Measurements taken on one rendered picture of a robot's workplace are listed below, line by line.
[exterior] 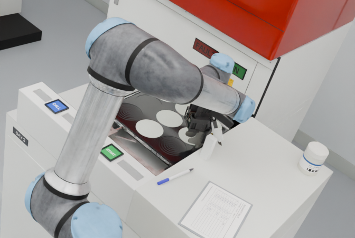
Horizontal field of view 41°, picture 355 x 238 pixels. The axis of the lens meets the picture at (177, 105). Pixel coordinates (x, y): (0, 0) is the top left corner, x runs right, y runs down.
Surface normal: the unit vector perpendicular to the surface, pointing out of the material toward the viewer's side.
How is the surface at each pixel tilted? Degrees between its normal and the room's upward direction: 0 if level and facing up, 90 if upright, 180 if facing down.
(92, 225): 5
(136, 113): 0
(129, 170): 0
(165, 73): 60
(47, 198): 70
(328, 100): 90
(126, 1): 90
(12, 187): 90
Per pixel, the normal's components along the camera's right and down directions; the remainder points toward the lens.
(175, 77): 0.44, 0.21
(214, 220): 0.25, -0.79
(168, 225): -0.63, 0.31
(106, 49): -0.53, 0.01
